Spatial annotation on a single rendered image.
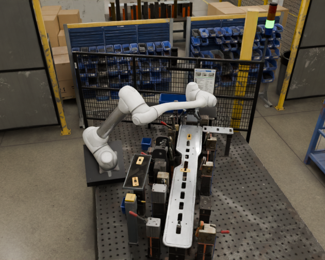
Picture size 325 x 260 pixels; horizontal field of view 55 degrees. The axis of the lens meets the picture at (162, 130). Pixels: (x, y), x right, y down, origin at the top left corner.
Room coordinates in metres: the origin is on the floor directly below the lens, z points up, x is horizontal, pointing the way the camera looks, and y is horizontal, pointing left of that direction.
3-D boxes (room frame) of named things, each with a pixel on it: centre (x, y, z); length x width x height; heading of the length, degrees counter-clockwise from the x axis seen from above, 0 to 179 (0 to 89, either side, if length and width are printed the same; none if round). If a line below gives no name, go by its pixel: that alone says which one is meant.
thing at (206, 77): (2.90, -0.42, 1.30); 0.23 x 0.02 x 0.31; 82
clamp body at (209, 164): (1.94, -0.37, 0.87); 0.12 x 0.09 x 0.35; 82
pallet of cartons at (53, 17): (6.63, 2.13, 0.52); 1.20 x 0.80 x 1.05; 9
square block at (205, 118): (2.62, -0.41, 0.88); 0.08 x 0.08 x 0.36; 82
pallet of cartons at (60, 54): (5.24, 1.94, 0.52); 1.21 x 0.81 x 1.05; 16
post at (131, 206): (1.46, 0.21, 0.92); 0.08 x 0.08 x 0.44; 82
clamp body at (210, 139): (2.28, -0.44, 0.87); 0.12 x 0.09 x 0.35; 82
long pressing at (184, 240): (1.88, -0.19, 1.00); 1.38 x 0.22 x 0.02; 172
